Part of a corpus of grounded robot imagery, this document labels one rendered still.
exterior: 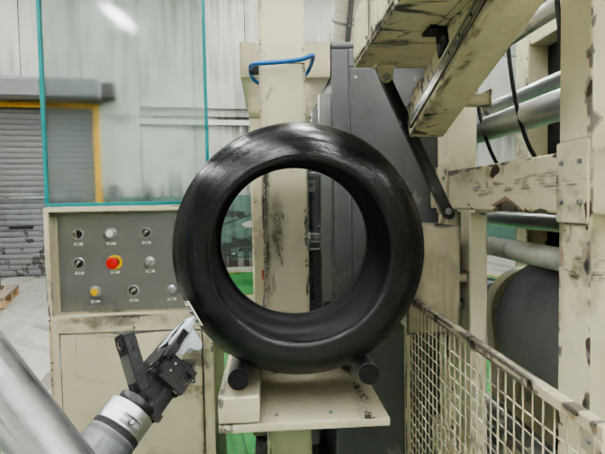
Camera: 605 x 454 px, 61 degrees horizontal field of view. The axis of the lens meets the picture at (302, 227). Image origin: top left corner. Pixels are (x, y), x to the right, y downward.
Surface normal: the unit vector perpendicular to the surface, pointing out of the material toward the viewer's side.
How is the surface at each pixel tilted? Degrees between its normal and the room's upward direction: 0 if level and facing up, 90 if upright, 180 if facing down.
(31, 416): 72
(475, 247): 90
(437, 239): 90
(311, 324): 80
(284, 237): 90
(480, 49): 162
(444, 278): 90
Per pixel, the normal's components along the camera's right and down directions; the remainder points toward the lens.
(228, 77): 0.22, 0.04
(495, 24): 0.04, 0.97
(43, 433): 0.62, -0.28
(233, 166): -0.04, -0.10
